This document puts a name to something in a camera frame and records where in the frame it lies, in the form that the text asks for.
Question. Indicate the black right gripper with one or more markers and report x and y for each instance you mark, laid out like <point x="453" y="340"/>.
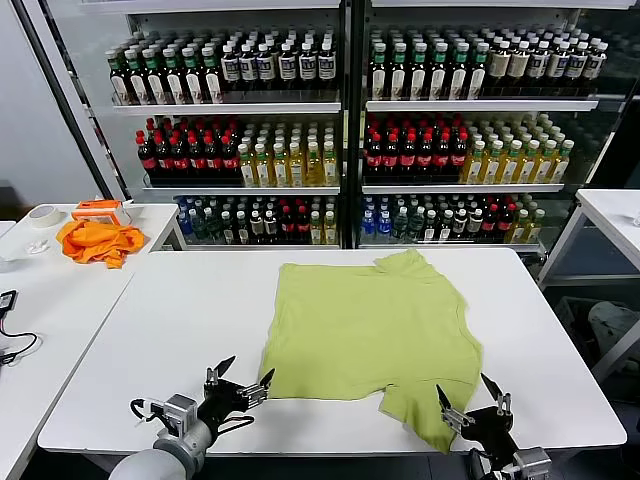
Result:
<point x="487" y="425"/>

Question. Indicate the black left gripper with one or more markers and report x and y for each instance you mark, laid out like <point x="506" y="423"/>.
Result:
<point x="225" y="397"/>

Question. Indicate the light green t-shirt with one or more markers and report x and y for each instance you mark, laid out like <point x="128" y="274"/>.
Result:
<point x="360" y="325"/>

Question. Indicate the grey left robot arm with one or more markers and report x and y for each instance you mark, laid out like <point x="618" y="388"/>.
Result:
<point x="150" y="460"/>

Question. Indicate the white shelf board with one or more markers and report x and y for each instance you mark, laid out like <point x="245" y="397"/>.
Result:
<point x="480" y="105"/>
<point x="450" y="246"/>
<point x="460" y="188"/>
<point x="240" y="190"/>
<point x="260" y="246"/>
<point x="225" y="109"/>

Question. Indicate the small dark white-capped bottle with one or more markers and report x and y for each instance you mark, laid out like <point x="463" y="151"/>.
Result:
<point x="445" y="227"/>
<point x="270" y="227"/>
<point x="242" y="228"/>
<point x="227" y="229"/>
<point x="256" y="227"/>
<point x="459" y="225"/>
<point x="474" y="225"/>
<point x="430" y="227"/>

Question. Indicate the small green-tinted bottle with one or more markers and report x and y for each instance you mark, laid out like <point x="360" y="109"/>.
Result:
<point x="212" y="227"/>
<point x="400" y="225"/>
<point x="199" y="227"/>
<point x="415" y="225"/>

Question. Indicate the grey cloth bundle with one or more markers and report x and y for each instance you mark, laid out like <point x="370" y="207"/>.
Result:
<point x="612" y="320"/>

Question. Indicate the small blue water bottle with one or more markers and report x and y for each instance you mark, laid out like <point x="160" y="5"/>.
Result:
<point x="368" y="227"/>
<point x="185" y="229"/>
<point x="384" y="226"/>

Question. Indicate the small red-capped cola bottle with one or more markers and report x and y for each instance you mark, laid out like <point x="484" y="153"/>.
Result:
<point x="505" y="222"/>
<point x="490" y="223"/>
<point x="303" y="225"/>
<point x="287" y="225"/>

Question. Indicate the small yellow drink bottle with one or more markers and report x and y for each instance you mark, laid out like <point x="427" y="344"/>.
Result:
<point x="316" y="229"/>
<point x="330" y="228"/>
<point x="519" y="227"/>
<point x="534" y="227"/>

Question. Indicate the crumpled orange cloth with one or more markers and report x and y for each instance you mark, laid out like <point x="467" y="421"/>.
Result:
<point x="100" y="242"/>

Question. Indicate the orange and white box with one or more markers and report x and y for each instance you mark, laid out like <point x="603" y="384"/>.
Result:
<point x="97" y="210"/>

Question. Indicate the white side table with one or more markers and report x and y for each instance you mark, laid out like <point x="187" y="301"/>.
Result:
<point x="605" y="210"/>

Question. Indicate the small white crumpled paper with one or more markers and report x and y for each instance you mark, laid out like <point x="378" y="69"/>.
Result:
<point x="37" y="245"/>

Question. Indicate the small black device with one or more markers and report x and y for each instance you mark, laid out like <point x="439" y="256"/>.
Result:
<point x="7" y="300"/>

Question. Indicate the beige tape roll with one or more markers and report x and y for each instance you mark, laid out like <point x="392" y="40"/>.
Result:
<point x="45" y="216"/>

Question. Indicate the glass drink shelf unit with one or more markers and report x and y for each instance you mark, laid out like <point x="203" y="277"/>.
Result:
<point x="357" y="125"/>
<point x="345" y="125"/>

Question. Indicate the dark bottle green cap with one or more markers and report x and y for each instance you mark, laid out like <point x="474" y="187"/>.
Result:
<point x="419" y="75"/>
<point x="120" y="80"/>
<point x="212" y="79"/>
<point x="173" y="79"/>
<point x="459" y="75"/>
<point x="478" y="75"/>
<point x="379" y="75"/>
<point x="136" y="80"/>
<point x="154" y="79"/>
<point x="193" y="79"/>
<point x="399" y="75"/>
<point x="439" y="75"/>

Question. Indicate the dark bottle blue label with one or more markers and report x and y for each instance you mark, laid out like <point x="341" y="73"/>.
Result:
<point x="307" y="65"/>
<point x="539" y="65"/>
<point x="558" y="65"/>
<point x="266" y="66"/>
<point x="595" y="66"/>
<point x="326" y="65"/>
<point x="577" y="66"/>
<point x="287" y="66"/>
<point x="230" y="67"/>
<point x="248" y="66"/>

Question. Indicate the dark bottle beige label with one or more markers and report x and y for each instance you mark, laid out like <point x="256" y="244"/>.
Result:
<point x="500" y="65"/>
<point x="520" y="65"/>

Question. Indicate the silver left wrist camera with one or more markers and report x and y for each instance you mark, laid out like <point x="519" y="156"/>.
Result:
<point x="177" y="412"/>

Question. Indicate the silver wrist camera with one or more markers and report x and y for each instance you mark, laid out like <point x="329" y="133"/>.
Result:
<point x="177" y="412"/>
<point x="532" y="462"/>

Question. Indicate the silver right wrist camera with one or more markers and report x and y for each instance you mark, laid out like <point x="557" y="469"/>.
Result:
<point x="532" y="462"/>

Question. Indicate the black slanted frame post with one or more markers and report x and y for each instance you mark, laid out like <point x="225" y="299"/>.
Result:
<point x="70" y="100"/>

